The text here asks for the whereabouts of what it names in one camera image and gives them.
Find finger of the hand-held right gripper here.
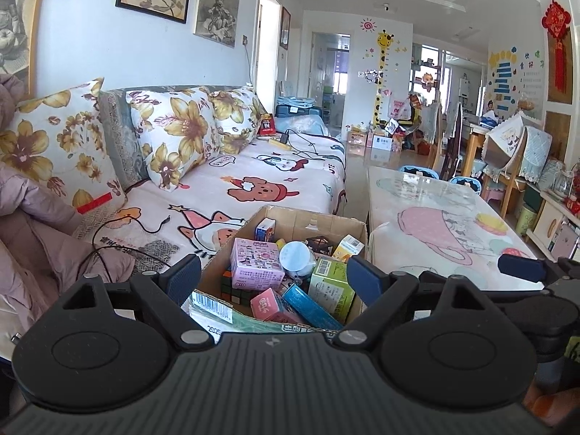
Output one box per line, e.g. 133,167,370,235
497,254,548,284

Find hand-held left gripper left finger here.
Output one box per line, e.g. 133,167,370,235
59,254,215,351

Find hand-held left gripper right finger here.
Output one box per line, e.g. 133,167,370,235
333,255,505,349

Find white and yellow box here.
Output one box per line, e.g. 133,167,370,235
332,234,365,264

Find green medicine box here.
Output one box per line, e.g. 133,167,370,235
309,255,357,322

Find colourful puzzle cube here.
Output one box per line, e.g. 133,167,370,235
220,271,257,315

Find dark space-print cube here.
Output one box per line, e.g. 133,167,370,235
304,236,335,257

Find blue long box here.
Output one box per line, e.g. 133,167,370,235
282,283,344,331

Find pink printed box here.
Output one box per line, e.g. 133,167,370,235
229,238,286,291

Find white suction-cup toy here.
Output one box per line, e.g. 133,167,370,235
278,240,317,278

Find cardboard box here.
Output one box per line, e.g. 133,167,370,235
181,205,369,332

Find small pink box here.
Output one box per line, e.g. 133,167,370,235
250,287,302,324

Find small blue and white box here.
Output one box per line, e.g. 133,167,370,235
254,218,277,242

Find cream cabinet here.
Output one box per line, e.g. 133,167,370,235
526,190,580,264

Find pink metal case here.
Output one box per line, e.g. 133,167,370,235
546,224,578,259

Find green waste bin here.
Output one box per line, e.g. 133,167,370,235
517,204,538,236

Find wooden chair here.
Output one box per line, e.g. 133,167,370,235
498,163,529,218

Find white woven bag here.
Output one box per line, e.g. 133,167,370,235
537,158,560,191

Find light blue quilted cover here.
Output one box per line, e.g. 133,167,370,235
519,126,554,182

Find cartoon printed blanket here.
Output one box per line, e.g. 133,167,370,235
72,133,347,277

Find white lace cloth cover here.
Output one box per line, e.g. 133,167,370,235
482,113,526,168

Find wooden dining table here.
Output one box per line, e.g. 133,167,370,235
462,122,492,177

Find pile of printed cartons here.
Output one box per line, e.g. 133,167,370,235
347,124,395,152

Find floral cushion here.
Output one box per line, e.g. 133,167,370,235
209,86,264,155
0,78,128,218
126,88,223,190

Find chair draped with clothes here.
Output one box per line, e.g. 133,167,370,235
426,100,467,182

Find grey sofa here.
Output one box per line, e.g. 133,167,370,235
0,84,349,282

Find pink padded jacket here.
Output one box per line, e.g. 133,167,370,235
0,72,137,327

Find plastic-wrapped blue bedding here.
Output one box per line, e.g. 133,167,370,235
276,115,329,137

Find white printed plastic bag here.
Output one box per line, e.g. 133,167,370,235
390,95,411,121

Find dark blue suitcase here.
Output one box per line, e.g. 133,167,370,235
276,104,324,130

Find giraffe height chart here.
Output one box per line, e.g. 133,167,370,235
372,29,395,123

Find framed portrait picture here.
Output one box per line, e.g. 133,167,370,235
278,7,291,50

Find child sketch picture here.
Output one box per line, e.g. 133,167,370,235
194,0,241,49

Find large framed sketch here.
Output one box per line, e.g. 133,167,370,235
0,0,50,100

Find black charger cable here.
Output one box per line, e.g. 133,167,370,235
91,215,170,282
281,129,322,159

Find blue paper wall display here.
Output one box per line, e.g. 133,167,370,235
487,47,544,114

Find red knot wall ornament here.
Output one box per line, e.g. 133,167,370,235
541,0,572,96

